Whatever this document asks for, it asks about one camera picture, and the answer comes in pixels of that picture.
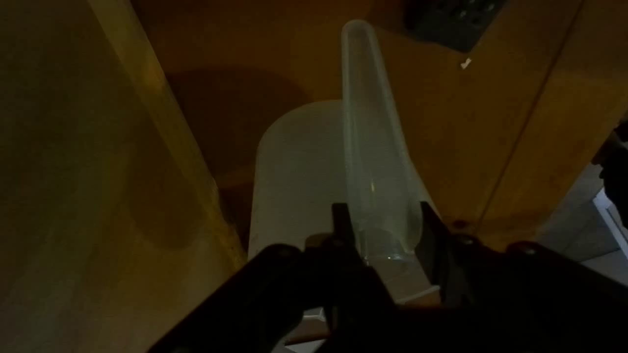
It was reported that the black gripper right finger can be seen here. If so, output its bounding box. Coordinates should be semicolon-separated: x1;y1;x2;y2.
414;201;452;286

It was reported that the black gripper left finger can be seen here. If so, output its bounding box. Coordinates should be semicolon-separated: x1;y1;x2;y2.
330;203;365;266

